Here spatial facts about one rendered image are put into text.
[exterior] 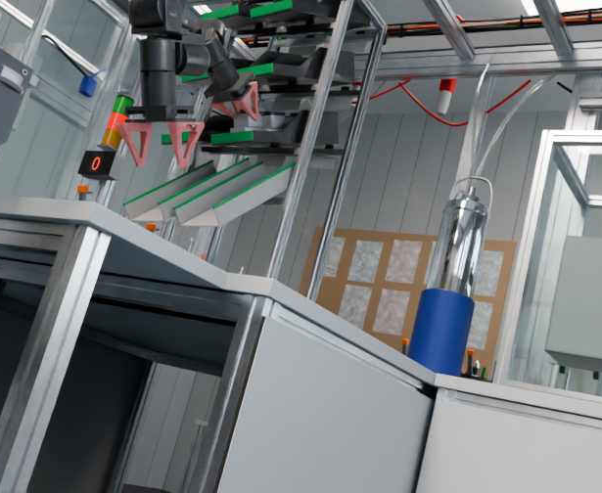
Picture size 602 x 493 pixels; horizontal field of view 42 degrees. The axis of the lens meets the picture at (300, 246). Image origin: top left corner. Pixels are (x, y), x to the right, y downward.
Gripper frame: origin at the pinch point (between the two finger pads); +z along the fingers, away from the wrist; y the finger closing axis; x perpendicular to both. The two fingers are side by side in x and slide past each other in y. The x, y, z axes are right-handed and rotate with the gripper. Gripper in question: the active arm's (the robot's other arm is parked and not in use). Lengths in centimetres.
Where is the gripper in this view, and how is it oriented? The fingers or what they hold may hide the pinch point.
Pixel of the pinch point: (247, 116)
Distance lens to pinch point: 174.9
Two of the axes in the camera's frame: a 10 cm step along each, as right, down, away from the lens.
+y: -8.0, -0.1, 6.0
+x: -4.3, 7.0, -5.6
